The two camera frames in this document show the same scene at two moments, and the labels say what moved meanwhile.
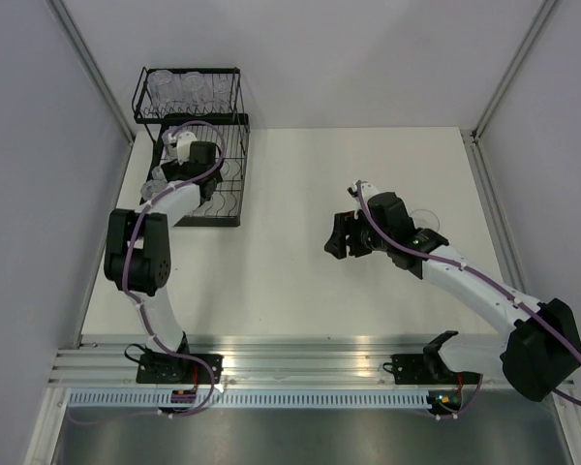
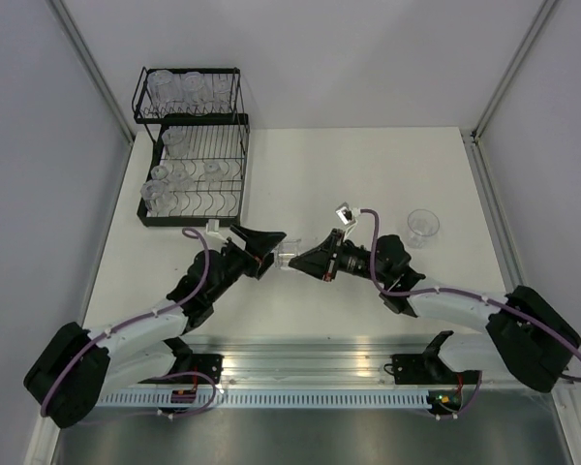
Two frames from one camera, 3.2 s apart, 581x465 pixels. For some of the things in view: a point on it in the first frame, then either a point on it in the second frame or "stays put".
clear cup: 151,187 stays put
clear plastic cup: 424,218 stays put
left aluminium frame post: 93,69 stays put
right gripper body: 362,235 -> 344,261
